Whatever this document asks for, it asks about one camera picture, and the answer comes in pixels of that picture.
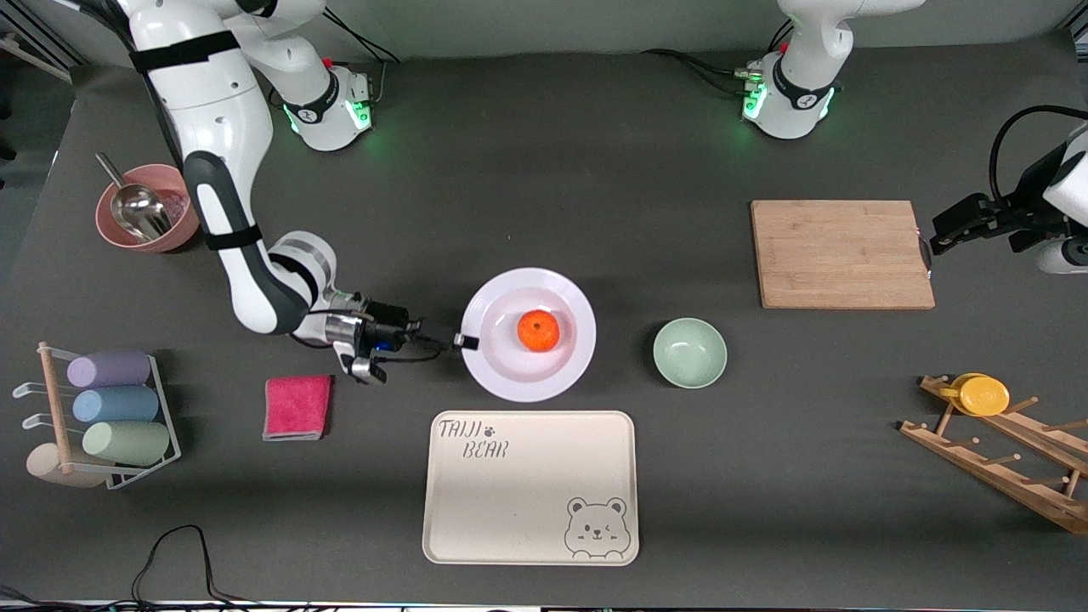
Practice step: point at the pink folded cloth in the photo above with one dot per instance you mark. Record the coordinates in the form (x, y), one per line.
(296, 406)

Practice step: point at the cream bear print tray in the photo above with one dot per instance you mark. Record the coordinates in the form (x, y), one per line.
(518, 501)

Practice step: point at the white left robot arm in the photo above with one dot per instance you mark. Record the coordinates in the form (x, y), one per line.
(795, 93)

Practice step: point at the blue cup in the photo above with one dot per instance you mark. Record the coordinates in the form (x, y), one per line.
(117, 405)

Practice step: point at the yellow mug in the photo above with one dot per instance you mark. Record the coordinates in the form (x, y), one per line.
(984, 396)

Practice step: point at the dark grey table cover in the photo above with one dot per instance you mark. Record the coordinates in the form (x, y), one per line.
(544, 170)

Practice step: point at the pale green bowl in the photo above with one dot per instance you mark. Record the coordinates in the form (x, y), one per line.
(689, 353)

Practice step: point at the wooden peg rack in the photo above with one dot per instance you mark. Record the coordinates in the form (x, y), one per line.
(994, 463)

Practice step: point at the light wooden slat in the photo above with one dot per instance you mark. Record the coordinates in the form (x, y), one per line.
(42, 64)

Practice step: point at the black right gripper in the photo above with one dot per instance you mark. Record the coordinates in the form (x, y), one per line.
(388, 314)

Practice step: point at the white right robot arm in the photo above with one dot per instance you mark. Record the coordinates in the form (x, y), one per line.
(221, 127)

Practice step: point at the wooden cutting board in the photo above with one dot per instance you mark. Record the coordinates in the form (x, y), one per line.
(837, 255)

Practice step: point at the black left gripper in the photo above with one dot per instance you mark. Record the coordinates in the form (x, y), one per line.
(1011, 213)

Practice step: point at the orange fruit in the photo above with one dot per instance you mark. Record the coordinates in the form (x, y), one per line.
(539, 331)

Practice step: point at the metal scoop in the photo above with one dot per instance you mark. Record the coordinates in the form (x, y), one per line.
(136, 204)

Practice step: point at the purple cup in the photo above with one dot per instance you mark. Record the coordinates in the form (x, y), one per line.
(110, 369)

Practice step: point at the green cup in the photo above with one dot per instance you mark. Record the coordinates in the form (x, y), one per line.
(127, 442)

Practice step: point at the white round plate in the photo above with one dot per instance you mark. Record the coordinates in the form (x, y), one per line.
(510, 365)

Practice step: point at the pink bowl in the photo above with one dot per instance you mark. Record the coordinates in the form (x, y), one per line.
(183, 223)

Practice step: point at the beige cup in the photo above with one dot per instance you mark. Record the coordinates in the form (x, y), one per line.
(42, 466)

